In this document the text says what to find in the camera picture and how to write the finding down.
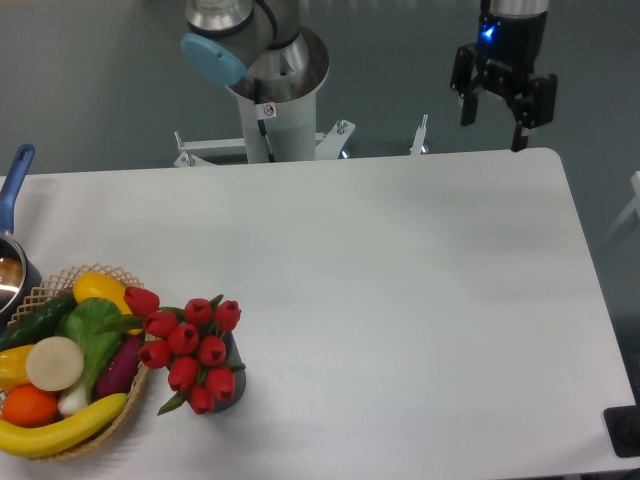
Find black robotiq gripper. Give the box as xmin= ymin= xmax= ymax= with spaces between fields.
xmin=450 ymin=10 xmax=558 ymax=152

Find red tulip bouquet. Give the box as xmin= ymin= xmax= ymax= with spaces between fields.
xmin=98 ymin=287 xmax=241 ymax=415

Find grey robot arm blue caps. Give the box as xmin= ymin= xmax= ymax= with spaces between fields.
xmin=181 ymin=1 xmax=558 ymax=163

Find dark grey ribbed vase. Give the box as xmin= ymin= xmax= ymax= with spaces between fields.
xmin=204 ymin=333 xmax=246 ymax=413

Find white furniture piece right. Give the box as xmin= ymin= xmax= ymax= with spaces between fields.
xmin=602 ymin=171 xmax=639 ymax=244

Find black device at table edge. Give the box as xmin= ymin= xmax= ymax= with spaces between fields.
xmin=603 ymin=405 xmax=640 ymax=458

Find yellow lemon squash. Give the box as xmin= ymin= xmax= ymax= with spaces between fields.
xmin=72 ymin=271 xmax=132 ymax=326

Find green bok choy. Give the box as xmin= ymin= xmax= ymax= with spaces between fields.
xmin=56 ymin=298 xmax=122 ymax=417

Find purple sweet potato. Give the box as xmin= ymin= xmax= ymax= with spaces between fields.
xmin=95 ymin=335 xmax=143 ymax=399

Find woven wicker basket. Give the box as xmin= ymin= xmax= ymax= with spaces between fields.
xmin=1 ymin=264 xmax=150 ymax=460

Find dark green cucumber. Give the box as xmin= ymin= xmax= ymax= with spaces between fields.
xmin=1 ymin=292 xmax=77 ymax=351

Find round beige disc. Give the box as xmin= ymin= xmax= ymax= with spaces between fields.
xmin=25 ymin=336 xmax=84 ymax=392

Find yellow bell pepper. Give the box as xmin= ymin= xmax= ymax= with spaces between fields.
xmin=0 ymin=345 xmax=33 ymax=392

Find orange fruit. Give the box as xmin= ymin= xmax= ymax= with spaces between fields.
xmin=1 ymin=385 xmax=59 ymax=428

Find yellow banana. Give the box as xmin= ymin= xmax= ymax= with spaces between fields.
xmin=1 ymin=393 xmax=128 ymax=459

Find white metal base frame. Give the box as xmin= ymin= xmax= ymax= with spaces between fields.
xmin=173 ymin=114 xmax=430 ymax=168

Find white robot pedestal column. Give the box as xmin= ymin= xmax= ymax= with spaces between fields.
xmin=229 ymin=26 xmax=329 ymax=163

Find blue handled saucepan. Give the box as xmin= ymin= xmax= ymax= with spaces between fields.
xmin=1 ymin=144 xmax=41 ymax=330

